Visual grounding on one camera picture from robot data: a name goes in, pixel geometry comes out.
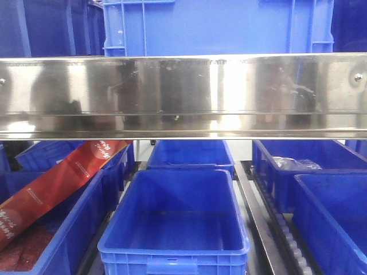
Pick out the blue left front bin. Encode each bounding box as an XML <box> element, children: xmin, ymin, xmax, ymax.
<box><xmin>0</xmin><ymin>169</ymin><xmax>121</xmax><ymax>275</ymax></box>

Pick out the blue centre front bin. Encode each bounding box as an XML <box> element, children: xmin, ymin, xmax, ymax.
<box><xmin>97</xmin><ymin>170</ymin><xmax>250</xmax><ymax>274</ymax></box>

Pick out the stainless steel shelf rail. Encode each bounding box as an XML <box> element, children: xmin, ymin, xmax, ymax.
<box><xmin>1</xmin><ymin>53</ymin><xmax>366</xmax><ymax>140</ymax></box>

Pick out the blue upper shelf crate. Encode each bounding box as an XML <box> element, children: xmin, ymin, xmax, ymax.
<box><xmin>103</xmin><ymin>1</ymin><xmax>334</xmax><ymax>56</ymax></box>

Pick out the red printed package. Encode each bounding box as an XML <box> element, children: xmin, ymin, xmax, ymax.
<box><xmin>1</xmin><ymin>140</ymin><xmax>132</xmax><ymax>250</ymax></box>

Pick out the clear plastic bag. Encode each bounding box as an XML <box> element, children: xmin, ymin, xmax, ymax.
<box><xmin>272</xmin><ymin>156</ymin><xmax>322</xmax><ymax>171</ymax></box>

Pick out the roller track rail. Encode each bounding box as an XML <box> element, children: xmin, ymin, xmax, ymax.
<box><xmin>233</xmin><ymin>160</ymin><xmax>323</xmax><ymax>274</ymax></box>

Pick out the blue centre rear bin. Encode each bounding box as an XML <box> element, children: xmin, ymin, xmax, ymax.
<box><xmin>147</xmin><ymin>140</ymin><xmax>235</xmax><ymax>176</ymax></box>

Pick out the blue right rear bin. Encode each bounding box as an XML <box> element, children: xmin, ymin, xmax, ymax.
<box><xmin>252</xmin><ymin>139</ymin><xmax>366</xmax><ymax>213</ymax></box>

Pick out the blue right front bin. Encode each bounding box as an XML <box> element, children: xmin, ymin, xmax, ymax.
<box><xmin>292</xmin><ymin>174</ymin><xmax>366</xmax><ymax>274</ymax></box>

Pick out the blue left rear bin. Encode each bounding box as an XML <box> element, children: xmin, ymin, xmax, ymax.
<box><xmin>15</xmin><ymin>140</ymin><xmax>134</xmax><ymax>191</ymax></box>

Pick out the blue bin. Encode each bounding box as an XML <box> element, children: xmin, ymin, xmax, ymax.
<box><xmin>0</xmin><ymin>169</ymin><xmax>121</xmax><ymax>275</ymax></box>
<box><xmin>15</xmin><ymin>140</ymin><xmax>134</xmax><ymax>191</ymax></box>
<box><xmin>147</xmin><ymin>140</ymin><xmax>235</xmax><ymax>176</ymax></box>
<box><xmin>252</xmin><ymin>139</ymin><xmax>366</xmax><ymax>213</ymax></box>
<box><xmin>292</xmin><ymin>174</ymin><xmax>366</xmax><ymax>274</ymax></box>
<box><xmin>97</xmin><ymin>170</ymin><xmax>250</xmax><ymax>274</ymax></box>

